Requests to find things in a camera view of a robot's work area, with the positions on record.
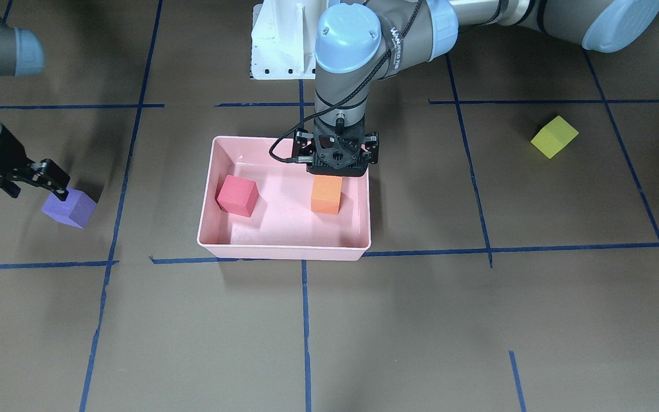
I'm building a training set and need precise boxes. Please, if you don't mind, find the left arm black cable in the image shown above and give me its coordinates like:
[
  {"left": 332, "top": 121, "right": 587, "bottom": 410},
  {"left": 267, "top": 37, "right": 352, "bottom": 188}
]
[{"left": 268, "top": 0, "right": 422, "bottom": 167}]

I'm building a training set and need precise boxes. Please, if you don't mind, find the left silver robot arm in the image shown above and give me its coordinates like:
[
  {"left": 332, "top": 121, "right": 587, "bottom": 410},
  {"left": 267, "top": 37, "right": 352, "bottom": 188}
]
[{"left": 313, "top": 1, "right": 659, "bottom": 128}]

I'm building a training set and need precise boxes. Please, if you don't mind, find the orange foam cube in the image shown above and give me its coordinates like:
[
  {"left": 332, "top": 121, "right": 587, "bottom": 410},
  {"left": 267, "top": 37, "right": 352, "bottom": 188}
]
[{"left": 311, "top": 175, "right": 343, "bottom": 215}]

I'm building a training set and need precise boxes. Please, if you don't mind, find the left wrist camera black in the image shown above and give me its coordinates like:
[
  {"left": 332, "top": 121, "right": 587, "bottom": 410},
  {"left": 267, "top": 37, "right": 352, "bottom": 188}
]
[{"left": 291, "top": 119, "right": 380, "bottom": 177}]

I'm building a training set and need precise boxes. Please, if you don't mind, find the yellow foam cube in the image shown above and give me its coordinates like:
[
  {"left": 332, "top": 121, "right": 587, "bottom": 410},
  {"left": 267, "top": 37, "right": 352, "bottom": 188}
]
[{"left": 531, "top": 116, "right": 579, "bottom": 159}]

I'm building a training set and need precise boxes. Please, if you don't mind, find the purple foam cube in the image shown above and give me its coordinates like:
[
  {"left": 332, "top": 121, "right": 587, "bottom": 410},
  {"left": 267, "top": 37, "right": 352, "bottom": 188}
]
[{"left": 40, "top": 188, "right": 97, "bottom": 229}]

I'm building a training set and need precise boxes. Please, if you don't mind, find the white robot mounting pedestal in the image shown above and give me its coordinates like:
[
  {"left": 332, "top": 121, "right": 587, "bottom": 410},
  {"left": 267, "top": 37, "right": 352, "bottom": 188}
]
[{"left": 249, "top": 1, "right": 329, "bottom": 81}]

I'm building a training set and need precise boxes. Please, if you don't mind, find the red foam cube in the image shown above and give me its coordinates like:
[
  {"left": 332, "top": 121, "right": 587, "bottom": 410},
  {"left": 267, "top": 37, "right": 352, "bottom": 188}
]
[{"left": 216, "top": 175, "right": 259, "bottom": 218}]

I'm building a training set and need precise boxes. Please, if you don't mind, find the pink plastic bin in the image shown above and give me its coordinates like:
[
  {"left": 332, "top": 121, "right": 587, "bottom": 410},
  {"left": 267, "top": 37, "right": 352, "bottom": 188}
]
[{"left": 196, "top": 136, "right": 371, "bottom": 261}]

